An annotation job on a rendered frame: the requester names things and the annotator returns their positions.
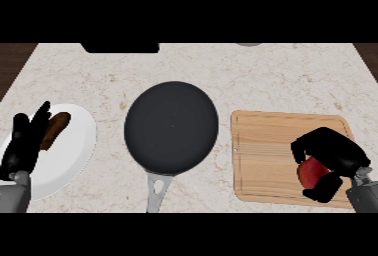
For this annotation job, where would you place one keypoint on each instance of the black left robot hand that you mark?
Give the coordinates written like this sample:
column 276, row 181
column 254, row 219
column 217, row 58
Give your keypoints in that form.
column 22, row 148

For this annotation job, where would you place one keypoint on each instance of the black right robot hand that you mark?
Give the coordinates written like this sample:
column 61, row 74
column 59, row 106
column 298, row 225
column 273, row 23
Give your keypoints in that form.
column 334, row 150

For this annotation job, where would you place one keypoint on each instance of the red pear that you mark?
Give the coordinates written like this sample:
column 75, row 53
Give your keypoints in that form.
column 310, row 172

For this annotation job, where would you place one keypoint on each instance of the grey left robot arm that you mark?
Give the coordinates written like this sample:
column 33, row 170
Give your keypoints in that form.
column 13, row 193

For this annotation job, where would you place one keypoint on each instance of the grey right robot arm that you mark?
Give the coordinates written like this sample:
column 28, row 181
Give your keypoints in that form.
column 363, row 191

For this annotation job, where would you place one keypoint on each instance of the wooden cutting board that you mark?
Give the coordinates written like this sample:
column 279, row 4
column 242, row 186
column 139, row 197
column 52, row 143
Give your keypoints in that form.
column 267, row 156

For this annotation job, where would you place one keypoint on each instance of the dark grey frying pan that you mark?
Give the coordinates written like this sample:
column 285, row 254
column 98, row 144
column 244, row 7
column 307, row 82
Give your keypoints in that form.
column 170, row 128

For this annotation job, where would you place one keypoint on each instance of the brown sausage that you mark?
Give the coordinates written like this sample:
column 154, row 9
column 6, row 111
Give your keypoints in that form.
column 55, row 130

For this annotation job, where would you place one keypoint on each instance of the white plate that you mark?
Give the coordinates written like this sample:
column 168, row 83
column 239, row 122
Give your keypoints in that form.
column 67, row 156

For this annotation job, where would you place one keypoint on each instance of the grey round object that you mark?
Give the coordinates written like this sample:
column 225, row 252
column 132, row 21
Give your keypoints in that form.
column 248, row 44

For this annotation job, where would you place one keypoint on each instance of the black appliance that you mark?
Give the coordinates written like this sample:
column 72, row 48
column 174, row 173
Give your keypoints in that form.
column 120, row 47

